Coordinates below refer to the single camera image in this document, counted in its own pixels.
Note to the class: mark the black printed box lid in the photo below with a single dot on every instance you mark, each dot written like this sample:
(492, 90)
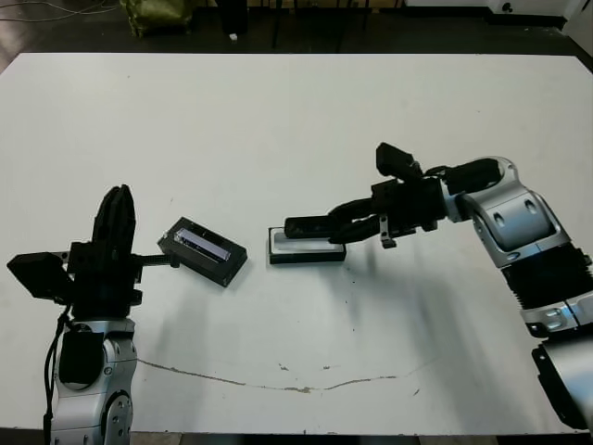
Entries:
(208, 250)

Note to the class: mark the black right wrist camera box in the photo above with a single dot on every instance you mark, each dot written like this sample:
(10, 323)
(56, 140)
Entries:
(394, 160)

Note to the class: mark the olive green bag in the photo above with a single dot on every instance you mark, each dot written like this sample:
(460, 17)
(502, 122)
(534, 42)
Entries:
(153, 18)

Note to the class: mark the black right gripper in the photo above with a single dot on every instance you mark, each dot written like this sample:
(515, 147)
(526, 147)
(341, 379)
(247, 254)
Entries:
(407, 206)

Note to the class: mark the black box base white insert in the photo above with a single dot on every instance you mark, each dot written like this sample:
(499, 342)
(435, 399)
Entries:
(306, 259)

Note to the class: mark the black upright stand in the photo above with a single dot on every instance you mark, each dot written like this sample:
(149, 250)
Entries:
(235, 16)

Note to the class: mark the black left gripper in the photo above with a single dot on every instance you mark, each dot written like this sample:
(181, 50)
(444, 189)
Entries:
(102, 287)

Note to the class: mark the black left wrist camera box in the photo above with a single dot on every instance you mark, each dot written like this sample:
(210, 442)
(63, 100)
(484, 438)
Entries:
(37, 273)

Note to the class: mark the black slim camera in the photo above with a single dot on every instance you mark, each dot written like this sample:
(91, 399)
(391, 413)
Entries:
(306, 227)

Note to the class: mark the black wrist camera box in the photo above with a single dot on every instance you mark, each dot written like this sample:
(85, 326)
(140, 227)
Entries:
(37, 273)
(394, 160)

